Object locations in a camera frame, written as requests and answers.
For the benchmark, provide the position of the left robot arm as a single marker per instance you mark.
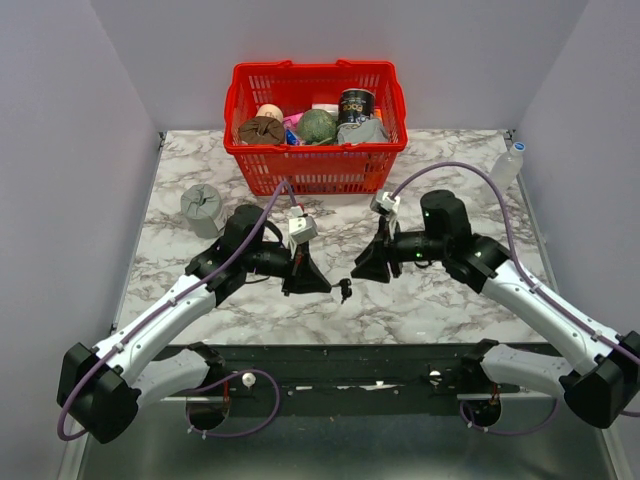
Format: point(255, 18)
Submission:
point(103, 387)

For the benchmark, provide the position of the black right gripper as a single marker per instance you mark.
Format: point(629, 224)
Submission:
point(372, 264)

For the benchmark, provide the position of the brown wrapped roll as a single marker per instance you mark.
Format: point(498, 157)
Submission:
point(262, 130)

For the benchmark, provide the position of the beige egg shaped object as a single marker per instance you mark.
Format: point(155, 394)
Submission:
point(271, 111)

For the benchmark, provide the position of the grey wrapped roll in basket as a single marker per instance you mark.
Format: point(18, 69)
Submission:
point(370, 131)

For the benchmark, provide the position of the grey wrapped roll on table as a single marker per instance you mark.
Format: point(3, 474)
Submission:
point(204, 210)

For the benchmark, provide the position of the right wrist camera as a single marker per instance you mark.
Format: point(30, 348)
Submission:
point(385, 203)

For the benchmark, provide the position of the black can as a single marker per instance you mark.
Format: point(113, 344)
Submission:
point(355, 106)

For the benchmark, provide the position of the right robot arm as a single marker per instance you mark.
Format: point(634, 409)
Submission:
point(597, 372)

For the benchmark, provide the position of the black head key bunch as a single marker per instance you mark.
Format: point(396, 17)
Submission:
point(345, 287)

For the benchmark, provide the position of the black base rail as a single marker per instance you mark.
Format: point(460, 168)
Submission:
point(340, 380)

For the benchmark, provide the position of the clear plastic bottle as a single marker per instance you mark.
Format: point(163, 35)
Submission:
point(507, 166)

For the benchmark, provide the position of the pink packet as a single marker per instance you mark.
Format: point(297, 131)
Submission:
point(290, 124)

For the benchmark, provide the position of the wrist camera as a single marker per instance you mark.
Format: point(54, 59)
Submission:
point(301, 229)
point(385, 203)

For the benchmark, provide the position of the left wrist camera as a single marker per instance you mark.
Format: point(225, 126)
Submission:
point(301, 229)

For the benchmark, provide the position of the green round ball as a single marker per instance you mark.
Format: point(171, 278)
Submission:
point(317, 127)

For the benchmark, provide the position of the red plastic basket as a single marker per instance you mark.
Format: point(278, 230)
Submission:
point(294, 88)

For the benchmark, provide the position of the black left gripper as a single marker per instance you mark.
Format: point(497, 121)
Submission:
point(305, 278)

